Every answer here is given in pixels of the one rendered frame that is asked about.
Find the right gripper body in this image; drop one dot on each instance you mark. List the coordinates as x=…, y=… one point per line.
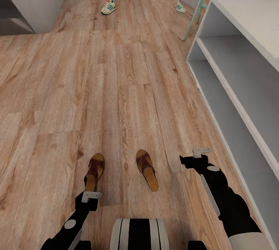
x=191, y=162

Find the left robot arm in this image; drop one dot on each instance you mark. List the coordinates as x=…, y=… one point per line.
x=69, y=236

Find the gym shoe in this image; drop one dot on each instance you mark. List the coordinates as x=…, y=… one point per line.
x=109, y=7

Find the standing mirror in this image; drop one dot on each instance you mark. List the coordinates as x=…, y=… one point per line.
x=185, y=12

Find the sandal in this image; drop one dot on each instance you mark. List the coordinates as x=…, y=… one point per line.
x=95, y=171
x=144, y=164

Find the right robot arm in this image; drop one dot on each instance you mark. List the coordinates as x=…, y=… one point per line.
x=242, y=231

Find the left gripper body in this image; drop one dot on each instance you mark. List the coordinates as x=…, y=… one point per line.
x=91, y=205

